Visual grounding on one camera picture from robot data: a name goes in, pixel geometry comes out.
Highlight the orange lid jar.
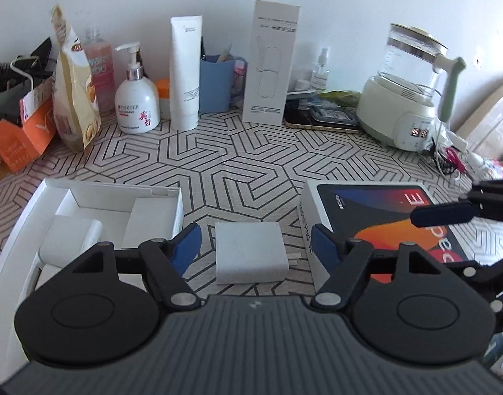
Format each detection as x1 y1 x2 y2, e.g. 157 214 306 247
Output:
154 78 172 118

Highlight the dark plastic container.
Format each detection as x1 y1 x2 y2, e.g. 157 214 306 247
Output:
308 106 360 126

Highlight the dark colourful tablet box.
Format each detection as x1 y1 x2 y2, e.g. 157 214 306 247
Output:
297 180 479 289

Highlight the geometric patterned desktop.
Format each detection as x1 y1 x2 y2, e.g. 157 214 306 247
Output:
0 105 503 299

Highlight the blue pen holder cup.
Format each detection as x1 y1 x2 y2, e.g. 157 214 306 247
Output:
199 54 236 113

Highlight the beige gold snack bag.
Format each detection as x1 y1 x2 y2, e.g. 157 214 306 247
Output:
49 4 102 153

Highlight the grey tray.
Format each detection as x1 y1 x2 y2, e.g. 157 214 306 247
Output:
286 88 323 102

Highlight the tall white carton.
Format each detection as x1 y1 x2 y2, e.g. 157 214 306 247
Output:
242 0 301 126

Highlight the pink clear bottle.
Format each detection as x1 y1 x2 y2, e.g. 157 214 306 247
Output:
84 27 115 113

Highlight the white kettle base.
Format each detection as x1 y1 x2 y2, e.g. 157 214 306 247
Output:
355 76 442 151

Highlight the orange card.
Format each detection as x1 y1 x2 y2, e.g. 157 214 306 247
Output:
0 119 44 174

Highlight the pink pouch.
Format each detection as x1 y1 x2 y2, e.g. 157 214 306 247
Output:
233 59 249 108

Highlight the open white box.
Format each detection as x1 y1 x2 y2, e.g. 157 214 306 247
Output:
0 177 184 299

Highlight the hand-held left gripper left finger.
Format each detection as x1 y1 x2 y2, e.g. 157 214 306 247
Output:
70 223 203 311

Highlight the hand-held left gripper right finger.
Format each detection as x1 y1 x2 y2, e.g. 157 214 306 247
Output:
311 224 455 310

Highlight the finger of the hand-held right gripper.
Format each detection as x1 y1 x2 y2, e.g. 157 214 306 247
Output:
461 247 503 334
411 179 503 228

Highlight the small clear spray bottle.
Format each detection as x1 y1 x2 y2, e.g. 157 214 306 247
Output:
311 46 331 93

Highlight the orange paper bag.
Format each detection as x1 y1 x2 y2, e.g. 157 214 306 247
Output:
10 55 59 159

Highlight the white cosmetic tube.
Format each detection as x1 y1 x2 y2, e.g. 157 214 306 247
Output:
169 15 204 131

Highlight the glass kettle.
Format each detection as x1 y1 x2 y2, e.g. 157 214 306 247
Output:
375 22 468 125

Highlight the white cable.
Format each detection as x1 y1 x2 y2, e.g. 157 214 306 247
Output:
434 122 463 182

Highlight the white pump bottle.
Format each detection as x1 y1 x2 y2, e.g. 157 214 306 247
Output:
113 42 161 134

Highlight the white power adapter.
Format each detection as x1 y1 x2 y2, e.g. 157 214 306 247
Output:
215 222 292 285

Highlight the green packet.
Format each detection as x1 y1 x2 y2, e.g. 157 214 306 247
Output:
318 90 362 110

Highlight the dark tray with items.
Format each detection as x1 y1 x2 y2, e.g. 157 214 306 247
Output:
284 106 361 134

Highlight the black cloth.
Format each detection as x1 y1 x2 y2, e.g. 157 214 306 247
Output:
0 37 58 91

